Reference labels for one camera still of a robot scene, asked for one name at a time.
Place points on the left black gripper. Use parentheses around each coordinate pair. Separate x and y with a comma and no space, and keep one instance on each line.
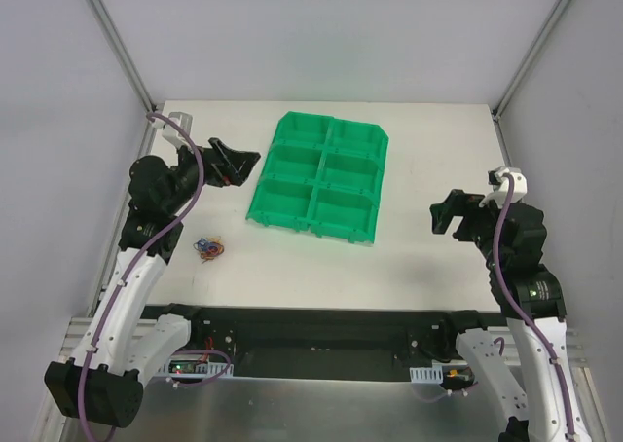
(216,161)

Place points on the aluminium frame post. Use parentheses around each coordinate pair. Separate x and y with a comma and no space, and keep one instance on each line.
(537,44)
(121,53)

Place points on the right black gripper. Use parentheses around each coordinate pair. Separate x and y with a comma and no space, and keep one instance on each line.
(460,212)

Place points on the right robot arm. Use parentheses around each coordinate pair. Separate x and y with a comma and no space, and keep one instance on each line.
(542,405)

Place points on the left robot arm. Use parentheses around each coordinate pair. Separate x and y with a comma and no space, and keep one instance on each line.
(104,378)

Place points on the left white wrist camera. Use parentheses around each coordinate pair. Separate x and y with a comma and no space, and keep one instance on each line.
(175,127)

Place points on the right white cable duct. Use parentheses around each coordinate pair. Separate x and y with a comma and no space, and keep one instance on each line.
(433,375)

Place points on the left aluminium frame post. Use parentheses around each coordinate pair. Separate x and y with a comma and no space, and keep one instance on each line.
(121,53)

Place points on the right aluminium frame post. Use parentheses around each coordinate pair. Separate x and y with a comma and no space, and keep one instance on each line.
(537,44)

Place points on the green six-compartment bin tray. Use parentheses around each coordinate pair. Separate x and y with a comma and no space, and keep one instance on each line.
(322,175)

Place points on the white cable duct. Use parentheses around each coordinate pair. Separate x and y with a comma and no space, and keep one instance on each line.
(433,375)
(193,369)

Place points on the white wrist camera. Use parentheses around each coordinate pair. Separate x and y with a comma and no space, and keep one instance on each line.
(175,127)
(507,183)

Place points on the left white cable duct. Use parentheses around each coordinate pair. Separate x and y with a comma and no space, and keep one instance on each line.
(193,369)

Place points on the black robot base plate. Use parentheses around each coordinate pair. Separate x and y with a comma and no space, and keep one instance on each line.
(343,345)

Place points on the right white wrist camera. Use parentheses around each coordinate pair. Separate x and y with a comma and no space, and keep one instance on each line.
(507,183)

